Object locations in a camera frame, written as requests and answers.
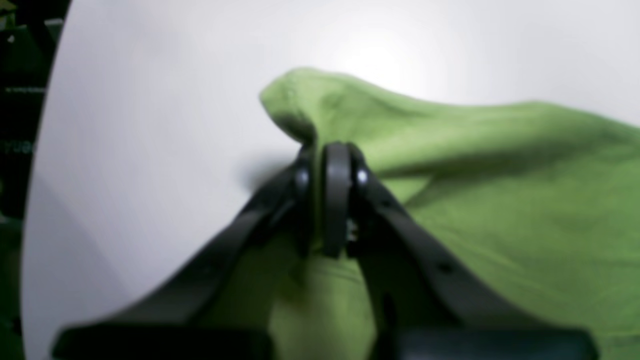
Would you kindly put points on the green T-shirt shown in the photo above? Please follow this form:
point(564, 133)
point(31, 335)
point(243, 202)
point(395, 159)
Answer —
point(541, 201)

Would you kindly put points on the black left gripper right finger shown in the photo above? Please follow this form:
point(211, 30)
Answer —
point(427, 304)

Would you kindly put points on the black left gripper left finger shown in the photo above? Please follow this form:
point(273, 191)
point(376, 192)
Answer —
point(217, 305)

